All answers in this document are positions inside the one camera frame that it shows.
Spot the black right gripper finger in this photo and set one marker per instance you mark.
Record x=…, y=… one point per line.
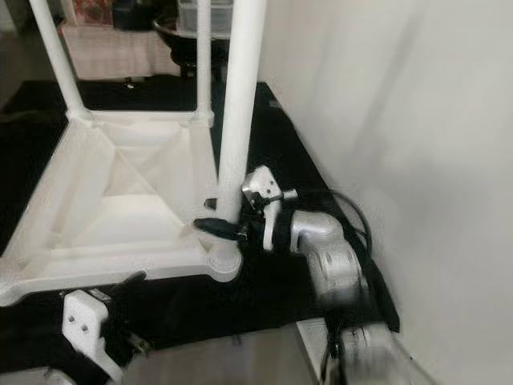
x=220, y=228
x=211, y=204

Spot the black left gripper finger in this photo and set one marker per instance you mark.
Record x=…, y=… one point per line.
x=126, y=282

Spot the white plastic children table top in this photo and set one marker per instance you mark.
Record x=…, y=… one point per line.
x=128, y=269

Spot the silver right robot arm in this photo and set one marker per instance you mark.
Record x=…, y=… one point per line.
x=329, y=249

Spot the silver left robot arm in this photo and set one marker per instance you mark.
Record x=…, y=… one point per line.
x=76, y=377

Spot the black round stool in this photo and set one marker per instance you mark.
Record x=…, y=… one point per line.
x=176, y=44

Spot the black tablecloth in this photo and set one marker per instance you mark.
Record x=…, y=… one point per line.
x=32, y=144

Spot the pink cloth cover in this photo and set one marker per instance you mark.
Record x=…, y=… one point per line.
x=112, y=52

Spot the grey plastic storage box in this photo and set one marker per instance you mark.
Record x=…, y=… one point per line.
x=186, y=16

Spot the dark bag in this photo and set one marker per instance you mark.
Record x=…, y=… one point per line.
x=132, y=14

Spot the red printed box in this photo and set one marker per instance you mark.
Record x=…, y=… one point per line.
x=92, y=10

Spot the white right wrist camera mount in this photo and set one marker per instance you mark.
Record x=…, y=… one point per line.
x=260, y=183

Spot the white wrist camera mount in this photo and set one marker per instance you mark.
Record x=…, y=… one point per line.
x=86, y=325
x=260, y=183

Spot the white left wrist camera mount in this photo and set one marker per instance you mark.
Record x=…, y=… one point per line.
x=86, y=325

